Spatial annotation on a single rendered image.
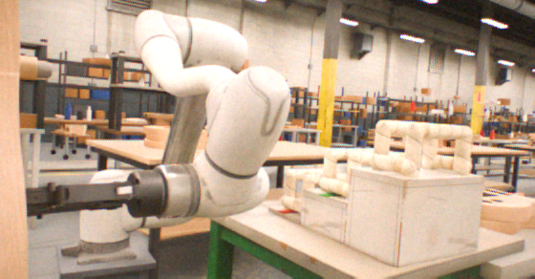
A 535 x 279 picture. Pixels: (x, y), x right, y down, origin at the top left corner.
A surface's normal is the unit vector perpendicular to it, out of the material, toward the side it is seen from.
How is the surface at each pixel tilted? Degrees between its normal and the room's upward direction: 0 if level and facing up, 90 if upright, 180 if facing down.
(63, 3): 90
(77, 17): 90
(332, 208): 90
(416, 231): 90
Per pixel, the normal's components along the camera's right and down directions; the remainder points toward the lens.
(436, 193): 0.54, 0.08
